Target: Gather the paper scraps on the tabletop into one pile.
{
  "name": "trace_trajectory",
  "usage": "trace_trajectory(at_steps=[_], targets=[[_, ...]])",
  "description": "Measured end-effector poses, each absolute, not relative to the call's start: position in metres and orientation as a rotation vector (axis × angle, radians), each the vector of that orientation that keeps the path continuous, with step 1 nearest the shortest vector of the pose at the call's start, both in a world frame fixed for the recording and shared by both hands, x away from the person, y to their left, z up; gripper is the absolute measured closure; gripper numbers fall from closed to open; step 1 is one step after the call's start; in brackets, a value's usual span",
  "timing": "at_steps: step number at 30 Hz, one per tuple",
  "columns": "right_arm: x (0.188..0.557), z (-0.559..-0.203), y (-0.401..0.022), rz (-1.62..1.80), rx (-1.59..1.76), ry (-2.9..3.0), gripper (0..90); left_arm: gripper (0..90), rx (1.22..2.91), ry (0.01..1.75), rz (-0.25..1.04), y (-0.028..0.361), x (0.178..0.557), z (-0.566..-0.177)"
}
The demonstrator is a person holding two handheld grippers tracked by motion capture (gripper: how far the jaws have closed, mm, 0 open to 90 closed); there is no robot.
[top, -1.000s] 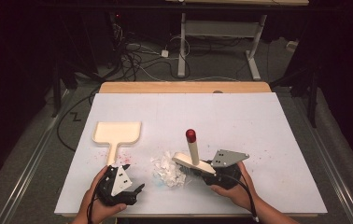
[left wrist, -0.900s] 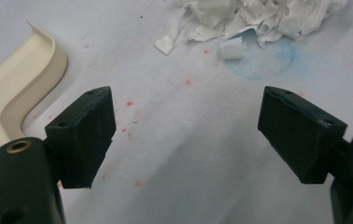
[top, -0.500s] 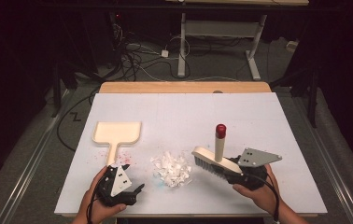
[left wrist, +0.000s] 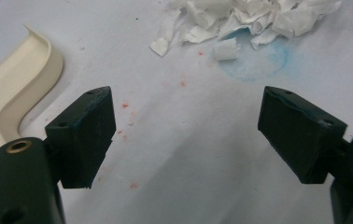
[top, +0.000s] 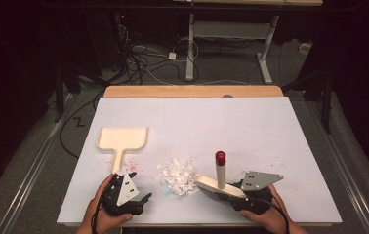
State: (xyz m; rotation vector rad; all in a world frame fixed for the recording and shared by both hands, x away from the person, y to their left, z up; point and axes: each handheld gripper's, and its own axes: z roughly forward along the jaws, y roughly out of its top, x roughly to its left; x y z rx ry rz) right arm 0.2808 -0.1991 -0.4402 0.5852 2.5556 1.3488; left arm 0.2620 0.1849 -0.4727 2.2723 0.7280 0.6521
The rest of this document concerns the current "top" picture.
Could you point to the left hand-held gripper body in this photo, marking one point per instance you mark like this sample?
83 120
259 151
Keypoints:
125 191

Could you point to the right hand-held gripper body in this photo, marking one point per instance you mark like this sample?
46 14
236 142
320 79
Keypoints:
259 180

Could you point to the pile of white paper scraps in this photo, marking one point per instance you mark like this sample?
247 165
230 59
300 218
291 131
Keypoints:
177 177

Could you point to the cream plastic dustpan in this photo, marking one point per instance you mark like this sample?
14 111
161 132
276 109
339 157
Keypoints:
122 138

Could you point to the person's left hand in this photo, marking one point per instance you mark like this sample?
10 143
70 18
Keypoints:
107 222

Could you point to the person's right hand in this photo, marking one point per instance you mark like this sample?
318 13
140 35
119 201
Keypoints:
267 223

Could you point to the white table cover board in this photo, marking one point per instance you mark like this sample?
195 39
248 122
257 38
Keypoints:
205 130

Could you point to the wooden table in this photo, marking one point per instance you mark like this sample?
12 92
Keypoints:
189 91

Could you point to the black stand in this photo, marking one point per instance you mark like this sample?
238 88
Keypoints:
59 94
327 104

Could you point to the white power adapter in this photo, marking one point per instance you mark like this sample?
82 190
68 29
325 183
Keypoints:
172 55

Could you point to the small white box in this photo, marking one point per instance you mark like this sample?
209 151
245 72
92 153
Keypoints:
305 47

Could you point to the metal floor rail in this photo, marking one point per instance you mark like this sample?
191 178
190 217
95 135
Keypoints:
342 162
32 169

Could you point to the white metal desk frame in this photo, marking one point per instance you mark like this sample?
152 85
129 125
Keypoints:
190 48

